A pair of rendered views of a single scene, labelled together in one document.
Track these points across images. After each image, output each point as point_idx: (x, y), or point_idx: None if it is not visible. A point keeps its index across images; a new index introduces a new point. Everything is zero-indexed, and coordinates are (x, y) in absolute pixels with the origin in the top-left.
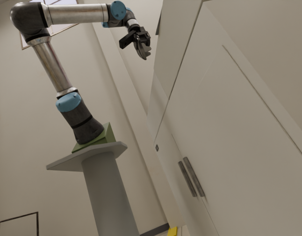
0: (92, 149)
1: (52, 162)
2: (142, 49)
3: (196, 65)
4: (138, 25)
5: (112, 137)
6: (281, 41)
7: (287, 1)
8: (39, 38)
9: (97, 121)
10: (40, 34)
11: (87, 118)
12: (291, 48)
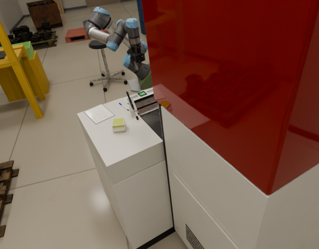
0: (131, 91)
1: (128, 81)
2: (134, 67)
3: None
4: (132, 45)
5: (150, 82)
6: (90, 148)
7: (90, 146)
8: (103, 29)
9: (141, 72)
10: (102, 28)
11: (135, 71)
12: (91, 150)
